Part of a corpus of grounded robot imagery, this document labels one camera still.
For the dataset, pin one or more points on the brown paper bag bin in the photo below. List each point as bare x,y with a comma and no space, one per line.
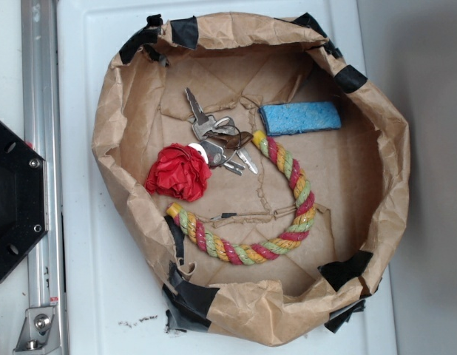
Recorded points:
270,256

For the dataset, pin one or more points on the silver key bunch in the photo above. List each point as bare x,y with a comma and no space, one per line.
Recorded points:
223,142

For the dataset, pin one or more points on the red crumpled paper ball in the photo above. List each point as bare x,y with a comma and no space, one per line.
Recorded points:
180,171

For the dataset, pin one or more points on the blue sponge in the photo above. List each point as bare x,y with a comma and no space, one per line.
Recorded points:
297,118

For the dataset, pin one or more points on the white tray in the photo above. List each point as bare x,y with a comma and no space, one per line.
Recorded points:
114,302

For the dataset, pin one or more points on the black hexagonal base plate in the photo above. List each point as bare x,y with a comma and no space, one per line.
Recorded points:
22,200

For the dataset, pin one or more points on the aluminium extrusion rail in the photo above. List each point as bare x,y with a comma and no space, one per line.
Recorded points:
46,280

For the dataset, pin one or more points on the metal corner bracket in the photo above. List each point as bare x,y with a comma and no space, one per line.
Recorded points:
39,333

